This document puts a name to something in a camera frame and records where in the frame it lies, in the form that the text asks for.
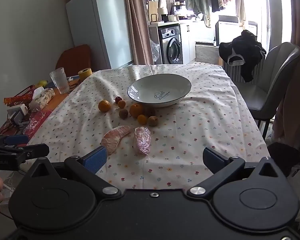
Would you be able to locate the red plastic basket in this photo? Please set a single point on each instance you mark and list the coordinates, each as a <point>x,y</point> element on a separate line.
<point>23,97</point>

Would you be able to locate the white refrigerator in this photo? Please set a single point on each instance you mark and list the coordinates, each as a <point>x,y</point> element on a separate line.
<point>102,25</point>

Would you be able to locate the white ceramic bowl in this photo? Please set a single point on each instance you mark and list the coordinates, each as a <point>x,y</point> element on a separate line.
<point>159,90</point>

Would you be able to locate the brown wooden chair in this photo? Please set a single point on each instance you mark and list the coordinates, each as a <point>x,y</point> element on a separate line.
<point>75,59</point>

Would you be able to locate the silver washing machine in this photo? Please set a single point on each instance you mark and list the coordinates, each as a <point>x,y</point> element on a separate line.
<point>170,44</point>

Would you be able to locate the pomelo slice short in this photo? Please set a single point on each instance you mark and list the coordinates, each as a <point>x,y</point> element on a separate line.
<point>142,140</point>

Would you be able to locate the grey dining chair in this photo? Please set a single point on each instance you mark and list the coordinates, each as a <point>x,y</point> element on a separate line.
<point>263,98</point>

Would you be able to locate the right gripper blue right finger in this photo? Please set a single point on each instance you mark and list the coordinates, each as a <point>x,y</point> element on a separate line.
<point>224,170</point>

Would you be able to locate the yellow tape roll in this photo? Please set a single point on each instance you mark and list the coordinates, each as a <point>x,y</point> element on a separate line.
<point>85,73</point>

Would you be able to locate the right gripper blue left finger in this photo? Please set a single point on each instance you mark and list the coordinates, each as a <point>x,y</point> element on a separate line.
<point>84,169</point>

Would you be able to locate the large orange mandarin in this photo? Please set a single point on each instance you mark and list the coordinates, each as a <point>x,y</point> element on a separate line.
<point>136,110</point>

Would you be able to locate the clear drinking glass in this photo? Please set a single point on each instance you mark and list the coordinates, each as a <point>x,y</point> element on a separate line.
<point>59,79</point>

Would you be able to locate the pink brown curtain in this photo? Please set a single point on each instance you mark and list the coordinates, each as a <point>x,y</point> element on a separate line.
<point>139,34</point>

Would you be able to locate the floral white tablecloth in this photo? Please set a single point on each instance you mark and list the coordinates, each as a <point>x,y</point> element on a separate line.
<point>164,147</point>

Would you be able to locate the black clothes pile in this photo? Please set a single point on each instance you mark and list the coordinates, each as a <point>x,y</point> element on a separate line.
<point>244,51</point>

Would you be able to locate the floral tissue box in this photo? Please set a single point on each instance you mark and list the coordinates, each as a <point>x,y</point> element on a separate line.
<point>41,97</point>

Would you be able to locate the pomelo slice curved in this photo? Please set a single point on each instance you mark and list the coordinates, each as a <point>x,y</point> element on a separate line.
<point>111,139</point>

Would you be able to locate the small orange kumquat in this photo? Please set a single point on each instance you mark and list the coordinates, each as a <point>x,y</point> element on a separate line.
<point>121,104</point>
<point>142,119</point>

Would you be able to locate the green yellow fruit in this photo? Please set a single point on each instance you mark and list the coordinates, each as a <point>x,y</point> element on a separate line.
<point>41,83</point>

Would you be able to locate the brown longan fruit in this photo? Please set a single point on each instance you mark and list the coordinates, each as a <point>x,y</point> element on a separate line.
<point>153,121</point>
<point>123,113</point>

